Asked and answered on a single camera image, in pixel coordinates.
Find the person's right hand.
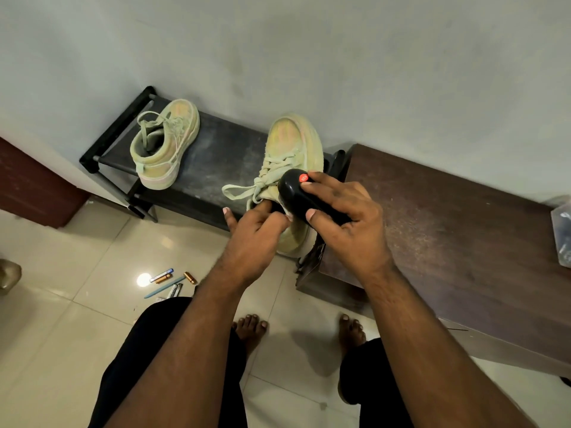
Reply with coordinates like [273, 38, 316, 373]
[301, 172, 396, 290]

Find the person's left hand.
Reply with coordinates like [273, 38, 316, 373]
[215, 200, 292, 287]

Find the black shoe brush red button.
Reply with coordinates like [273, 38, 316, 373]
[277, 169, 353, 227]

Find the pale green sneaker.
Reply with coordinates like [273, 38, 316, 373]
[222, 113, 325, 258]
[130, 99, 200, 191]

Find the person's right forearm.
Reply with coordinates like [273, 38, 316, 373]
[357, 266, 538, 428]

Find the person's left forearm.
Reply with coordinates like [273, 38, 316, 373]
[105, 263, 251, 428]

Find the black shoe rack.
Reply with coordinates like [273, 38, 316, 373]
[79, 86, 347, 277]

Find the light blue pen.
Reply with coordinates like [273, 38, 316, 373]
[144, 276, 186, 299]

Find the person's right foot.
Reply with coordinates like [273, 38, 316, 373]
[337, 314, 368, 355]

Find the person's foot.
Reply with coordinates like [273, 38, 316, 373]
[337, 314, 368, 355]
[231, 314, 269, 358]

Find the person's left foot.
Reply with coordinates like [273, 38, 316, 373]
[231, 314, 269, 358]

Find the dark brown wooden bench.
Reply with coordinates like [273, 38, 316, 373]
[296, 144, 571, 379]

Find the person's left leg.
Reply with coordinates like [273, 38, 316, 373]
[88, 297, 249, 428]

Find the person's leg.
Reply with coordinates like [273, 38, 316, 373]
[88, 297, 249, 428]
[339, 338, 415, 428]

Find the person's right leg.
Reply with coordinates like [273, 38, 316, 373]
[339, 338, 415, 428]

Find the dark red wooden door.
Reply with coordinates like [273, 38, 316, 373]
[0, 137, 90, 229]

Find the tan object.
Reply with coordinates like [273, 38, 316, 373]
[0, 259, 22, 296]

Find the clear plastic container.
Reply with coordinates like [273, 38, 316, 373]
[550, 204, 571, 269]

